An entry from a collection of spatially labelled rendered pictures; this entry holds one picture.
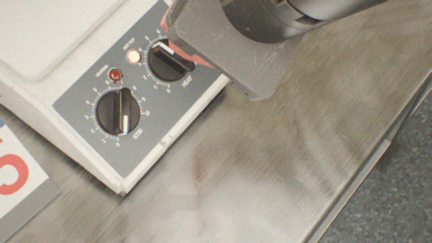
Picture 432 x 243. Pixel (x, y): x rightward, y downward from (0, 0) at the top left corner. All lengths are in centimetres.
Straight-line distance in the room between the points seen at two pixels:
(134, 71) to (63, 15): 6
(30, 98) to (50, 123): 2
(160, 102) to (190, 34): 17
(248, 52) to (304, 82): 22
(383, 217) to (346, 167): 82
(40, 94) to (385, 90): 27
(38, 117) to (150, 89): 8
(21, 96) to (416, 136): 105
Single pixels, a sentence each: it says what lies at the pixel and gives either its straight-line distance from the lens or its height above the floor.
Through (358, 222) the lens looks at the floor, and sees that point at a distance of 140.
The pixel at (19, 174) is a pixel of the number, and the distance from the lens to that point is 58.
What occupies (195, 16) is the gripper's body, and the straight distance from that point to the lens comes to 40.
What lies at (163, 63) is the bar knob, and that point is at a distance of 56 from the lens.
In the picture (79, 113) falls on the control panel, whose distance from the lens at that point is 54.
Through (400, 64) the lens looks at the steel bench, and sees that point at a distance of 65.
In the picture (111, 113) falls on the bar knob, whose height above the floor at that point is 80.
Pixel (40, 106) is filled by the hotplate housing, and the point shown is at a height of 81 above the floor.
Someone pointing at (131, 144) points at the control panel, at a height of 79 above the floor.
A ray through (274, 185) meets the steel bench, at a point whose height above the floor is 75.
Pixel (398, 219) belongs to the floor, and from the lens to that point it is 142.
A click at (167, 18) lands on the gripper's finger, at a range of 42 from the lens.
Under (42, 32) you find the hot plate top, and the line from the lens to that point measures 54.
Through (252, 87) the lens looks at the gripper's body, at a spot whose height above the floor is 93.
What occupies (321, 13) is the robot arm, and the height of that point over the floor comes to 99.
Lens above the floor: 128
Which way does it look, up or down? 63 degrees down
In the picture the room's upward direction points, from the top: 5 degrees clockwise
